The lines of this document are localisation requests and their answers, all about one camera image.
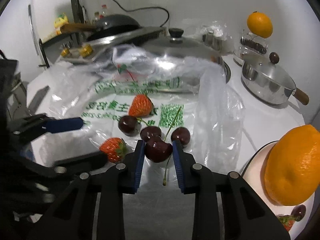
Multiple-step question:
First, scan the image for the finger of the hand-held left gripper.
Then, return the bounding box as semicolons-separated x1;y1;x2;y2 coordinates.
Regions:
7;114;84;140
32;151;108;178

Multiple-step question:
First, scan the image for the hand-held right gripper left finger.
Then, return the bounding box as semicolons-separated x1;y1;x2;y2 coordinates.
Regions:
32;140;147;240

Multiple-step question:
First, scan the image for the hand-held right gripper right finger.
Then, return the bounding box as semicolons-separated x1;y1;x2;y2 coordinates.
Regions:
172;140;292;240

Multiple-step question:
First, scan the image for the dark red cherry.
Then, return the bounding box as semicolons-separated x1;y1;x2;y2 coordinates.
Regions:
140;126;162;142
170;127;191;147
291;204;307;222
144;135;173;186
118;115;148;137

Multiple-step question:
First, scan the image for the red strawberry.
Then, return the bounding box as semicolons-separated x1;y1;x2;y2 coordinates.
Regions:
128;94;154;118
277;214;297;232
99;137;128;163

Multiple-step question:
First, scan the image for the clear printed plastic bag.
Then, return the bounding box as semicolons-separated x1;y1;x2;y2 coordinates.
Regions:
27;44;247;195

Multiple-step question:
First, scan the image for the white plate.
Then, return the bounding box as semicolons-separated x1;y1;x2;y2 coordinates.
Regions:
242;140;317;240

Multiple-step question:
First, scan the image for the large orange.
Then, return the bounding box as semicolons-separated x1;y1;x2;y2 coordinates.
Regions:
264;124;320;206

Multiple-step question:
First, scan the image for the black metal rack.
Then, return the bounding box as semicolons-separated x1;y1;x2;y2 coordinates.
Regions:
37;30;75;68

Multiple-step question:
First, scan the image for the crumpled white plastic bag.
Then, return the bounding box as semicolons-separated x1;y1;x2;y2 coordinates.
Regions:
110;44;150;75

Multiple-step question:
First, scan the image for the yellow detergent bottle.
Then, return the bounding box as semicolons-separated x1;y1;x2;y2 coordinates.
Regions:
54;13;69;35

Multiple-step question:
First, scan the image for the steel induction cooker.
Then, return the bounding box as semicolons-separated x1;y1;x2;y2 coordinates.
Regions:
59;26;165;64

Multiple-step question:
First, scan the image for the large steel lid black knob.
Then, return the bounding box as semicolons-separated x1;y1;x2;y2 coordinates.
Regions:
139;27;230;93

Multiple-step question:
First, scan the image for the small steel pot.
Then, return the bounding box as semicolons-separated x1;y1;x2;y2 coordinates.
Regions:
240;62;310;106

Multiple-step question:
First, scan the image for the black umbrella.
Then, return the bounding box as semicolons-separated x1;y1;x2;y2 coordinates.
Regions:
76;0;88;23

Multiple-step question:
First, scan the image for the small white dish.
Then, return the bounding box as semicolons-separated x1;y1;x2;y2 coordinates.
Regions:
233;50;247;67

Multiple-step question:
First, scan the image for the grey vertical pipe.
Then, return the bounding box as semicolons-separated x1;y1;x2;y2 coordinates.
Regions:
69;0;80;24

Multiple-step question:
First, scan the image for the small pot lid wooden knob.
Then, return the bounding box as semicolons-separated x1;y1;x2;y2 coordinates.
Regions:
242;52;297;90

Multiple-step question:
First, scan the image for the small orange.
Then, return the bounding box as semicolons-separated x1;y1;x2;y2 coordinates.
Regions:
247;11;273;39

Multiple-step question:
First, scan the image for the black wok wooden handle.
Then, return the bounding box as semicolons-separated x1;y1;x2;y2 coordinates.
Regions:
60;14;142;42

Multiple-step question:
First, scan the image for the black cooker power cable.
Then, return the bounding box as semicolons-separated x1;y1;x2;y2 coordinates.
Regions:
91;0;170;28

